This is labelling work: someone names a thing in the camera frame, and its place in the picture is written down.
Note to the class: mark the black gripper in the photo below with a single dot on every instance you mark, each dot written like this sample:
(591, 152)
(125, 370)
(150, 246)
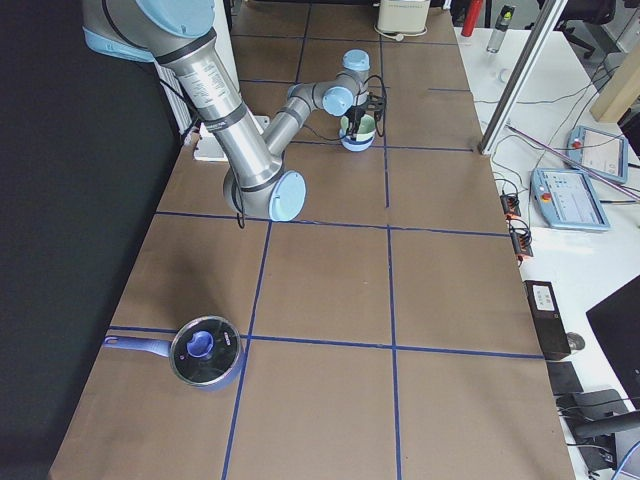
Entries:
(357, 114)

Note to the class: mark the green bowl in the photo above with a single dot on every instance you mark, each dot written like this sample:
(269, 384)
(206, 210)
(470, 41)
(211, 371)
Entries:
(366, 129)

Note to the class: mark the blue bowl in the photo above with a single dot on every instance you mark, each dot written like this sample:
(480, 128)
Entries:
(357, 144)

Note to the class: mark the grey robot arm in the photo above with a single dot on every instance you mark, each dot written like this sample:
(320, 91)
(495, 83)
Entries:
(180, 36)
(345, 96)

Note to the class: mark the cream appliance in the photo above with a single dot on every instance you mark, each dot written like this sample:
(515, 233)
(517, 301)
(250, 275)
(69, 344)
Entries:
(407, 17)

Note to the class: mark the red bottle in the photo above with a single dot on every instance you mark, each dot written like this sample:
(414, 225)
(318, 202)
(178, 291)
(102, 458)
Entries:
(472, 13)

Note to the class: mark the grey water bottle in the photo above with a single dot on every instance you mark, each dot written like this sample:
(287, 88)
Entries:
(500, 28)

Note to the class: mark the near blue teach pendant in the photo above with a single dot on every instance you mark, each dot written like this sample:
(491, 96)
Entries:
(567, 200)

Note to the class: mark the blue teach pendant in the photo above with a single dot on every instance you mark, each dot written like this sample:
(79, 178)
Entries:
(567, 200)
(604, 152)

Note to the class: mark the far blue teach pendant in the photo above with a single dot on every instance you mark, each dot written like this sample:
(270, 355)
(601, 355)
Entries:
(604, 152)

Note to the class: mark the black power box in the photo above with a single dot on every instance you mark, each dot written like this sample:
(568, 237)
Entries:
(547, 320)

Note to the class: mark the blue pot with glass lid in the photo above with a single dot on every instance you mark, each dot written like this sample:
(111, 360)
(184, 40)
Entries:
(206, 353)

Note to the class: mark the black monitor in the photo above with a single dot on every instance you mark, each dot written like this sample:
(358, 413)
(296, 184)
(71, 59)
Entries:
(615, 324)

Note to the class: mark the aluminium frame post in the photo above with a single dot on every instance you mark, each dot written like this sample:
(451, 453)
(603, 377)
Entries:
(543, 26)

